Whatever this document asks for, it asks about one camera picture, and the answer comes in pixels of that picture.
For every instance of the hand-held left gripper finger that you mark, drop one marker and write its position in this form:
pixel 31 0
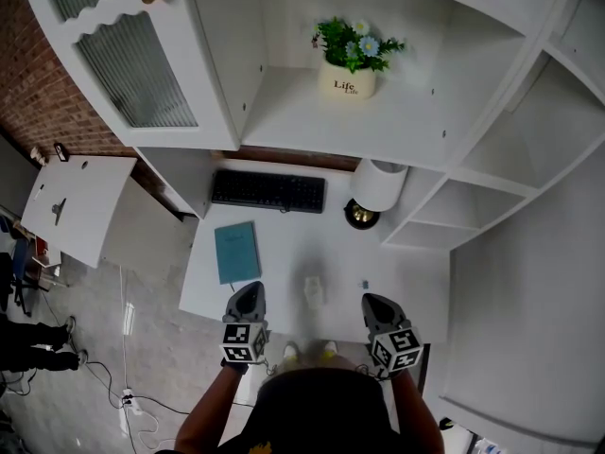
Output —
pixel 237 308
pixel 257 308

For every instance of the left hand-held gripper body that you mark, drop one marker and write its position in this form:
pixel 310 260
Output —
pixel 243 343

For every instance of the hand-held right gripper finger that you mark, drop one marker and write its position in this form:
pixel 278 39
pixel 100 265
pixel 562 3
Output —
pixel 375 319
pixel 394 317

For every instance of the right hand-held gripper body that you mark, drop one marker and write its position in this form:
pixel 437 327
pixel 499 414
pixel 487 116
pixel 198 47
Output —
pixel 397 350

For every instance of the white shelf cabinet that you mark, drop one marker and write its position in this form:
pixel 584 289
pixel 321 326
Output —
pixel 340 126

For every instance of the person's left forearm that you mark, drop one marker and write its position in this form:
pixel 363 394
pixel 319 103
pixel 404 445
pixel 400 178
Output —
pixel 208 414

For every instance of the person's right forearm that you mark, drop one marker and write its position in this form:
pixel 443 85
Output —
pixel 418 414

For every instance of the white desk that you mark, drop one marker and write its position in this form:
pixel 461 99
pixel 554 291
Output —
pixel 293 244

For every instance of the small blue binder clip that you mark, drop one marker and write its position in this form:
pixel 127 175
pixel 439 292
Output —
pixel 364 284

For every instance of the person's left shoe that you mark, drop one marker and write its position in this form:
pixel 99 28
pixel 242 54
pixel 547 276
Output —
pixel 290 350

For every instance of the person's shoe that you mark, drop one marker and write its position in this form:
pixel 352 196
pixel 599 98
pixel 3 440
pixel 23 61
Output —
pixel 330 347
pixel 290 350

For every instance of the person's right shoe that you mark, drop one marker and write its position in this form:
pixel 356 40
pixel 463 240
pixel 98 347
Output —
pixel 330 347

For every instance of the teal notebook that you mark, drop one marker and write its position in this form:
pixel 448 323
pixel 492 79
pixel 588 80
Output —
pixel 236 253

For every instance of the person's light trousers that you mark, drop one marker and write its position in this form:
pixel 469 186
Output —
pixel 312 360

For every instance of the person's black shirt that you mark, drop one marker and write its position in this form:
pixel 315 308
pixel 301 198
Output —
pixel 321 414

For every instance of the black keyboard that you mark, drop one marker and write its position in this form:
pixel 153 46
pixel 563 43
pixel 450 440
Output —
pixel 269 191

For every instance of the white power strip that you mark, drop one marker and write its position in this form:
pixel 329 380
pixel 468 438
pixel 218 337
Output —
pixel 132 402

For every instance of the white shade table lamp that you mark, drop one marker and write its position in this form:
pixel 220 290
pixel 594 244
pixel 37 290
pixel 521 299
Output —
pixel 378 185

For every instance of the plain white table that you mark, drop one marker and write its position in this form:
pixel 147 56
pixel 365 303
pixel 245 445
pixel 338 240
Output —
pixel 90 197

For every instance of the red and white box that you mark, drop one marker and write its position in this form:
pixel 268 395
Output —
pixel 41 246

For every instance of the blue chair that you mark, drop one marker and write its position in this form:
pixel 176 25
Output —
pixel 20 258

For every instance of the white marker pen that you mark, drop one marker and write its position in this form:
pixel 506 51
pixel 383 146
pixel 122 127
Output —
pixel 39 192

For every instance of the potted plant in cream pot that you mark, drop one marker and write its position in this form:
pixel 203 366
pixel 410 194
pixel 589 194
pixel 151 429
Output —
pixel 347 85

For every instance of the small pale figurine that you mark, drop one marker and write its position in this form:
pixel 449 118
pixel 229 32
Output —
pixel 39 155

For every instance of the white ribbed glass cabinet door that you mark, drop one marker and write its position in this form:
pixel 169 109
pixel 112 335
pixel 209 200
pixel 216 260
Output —
pixel 142 74

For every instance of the small black picture frame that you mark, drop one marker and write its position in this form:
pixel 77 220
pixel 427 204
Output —
pixel 61 151

